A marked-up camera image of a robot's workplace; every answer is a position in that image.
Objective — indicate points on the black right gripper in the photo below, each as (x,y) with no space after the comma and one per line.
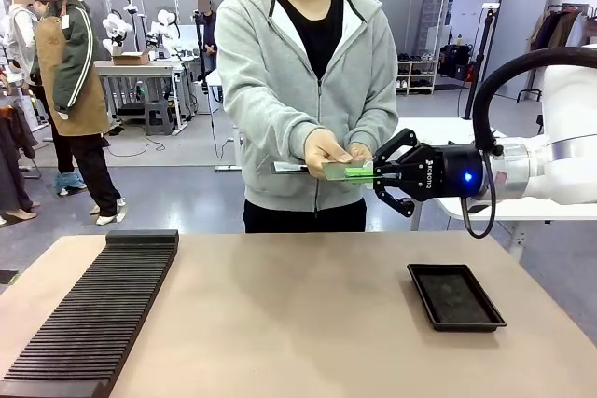
(448,172)

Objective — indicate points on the green PCB board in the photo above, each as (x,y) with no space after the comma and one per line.
(338,170)

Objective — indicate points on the grey clipboard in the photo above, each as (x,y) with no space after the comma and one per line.
(289,168)

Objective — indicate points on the person's left forearm grey sleeve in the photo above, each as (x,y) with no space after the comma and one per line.
(378,127)

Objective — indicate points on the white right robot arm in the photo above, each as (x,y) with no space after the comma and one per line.
(559,155)

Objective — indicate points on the person's right forearm grey sleeve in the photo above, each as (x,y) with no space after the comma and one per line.
(270,132)

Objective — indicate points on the black slotted PCB rack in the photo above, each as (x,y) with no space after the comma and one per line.
(93,323)

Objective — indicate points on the person's left hand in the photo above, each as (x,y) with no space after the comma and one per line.
(361,153)

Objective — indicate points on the person's right hand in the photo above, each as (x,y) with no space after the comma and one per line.
(324,151)

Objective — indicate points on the white side table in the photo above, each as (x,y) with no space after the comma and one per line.
(466,211)

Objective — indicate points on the white shoe rack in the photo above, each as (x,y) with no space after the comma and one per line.
(417,76)

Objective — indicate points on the red fire extinguisher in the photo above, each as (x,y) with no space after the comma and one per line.
(471,73)

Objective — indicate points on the black luggage bags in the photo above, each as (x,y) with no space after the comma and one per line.
(454,61)

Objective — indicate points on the dark hanging clothes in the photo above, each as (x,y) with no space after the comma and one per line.
(14,151)

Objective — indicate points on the black rectangular tray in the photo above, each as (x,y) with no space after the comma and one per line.
(454,297)

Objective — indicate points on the person in grey hoodie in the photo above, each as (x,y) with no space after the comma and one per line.
(280,90)

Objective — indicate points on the black utility cart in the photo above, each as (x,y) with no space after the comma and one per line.
(539,113)

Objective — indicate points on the grey partition panel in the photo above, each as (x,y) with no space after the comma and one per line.
(515,20)

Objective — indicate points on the coat rack with coats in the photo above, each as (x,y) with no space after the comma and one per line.
(559,30)

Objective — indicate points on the person in green jacket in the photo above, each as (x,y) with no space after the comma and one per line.
(70,67)

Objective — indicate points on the grey plastic stool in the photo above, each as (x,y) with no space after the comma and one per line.
(159,117)

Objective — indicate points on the distant person in black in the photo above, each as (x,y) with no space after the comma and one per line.
(207,34)

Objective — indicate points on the grey background workbench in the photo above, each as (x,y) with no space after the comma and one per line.
(140,72)

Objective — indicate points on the person in white hoodie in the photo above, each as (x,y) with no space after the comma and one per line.
(18,30)

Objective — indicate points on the brown cardboard box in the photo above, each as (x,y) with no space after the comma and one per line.
(130,58)

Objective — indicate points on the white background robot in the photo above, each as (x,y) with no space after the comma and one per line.
(115,30)
(163,34)

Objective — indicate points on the black pole camera stand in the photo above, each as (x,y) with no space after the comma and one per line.
(482,44)

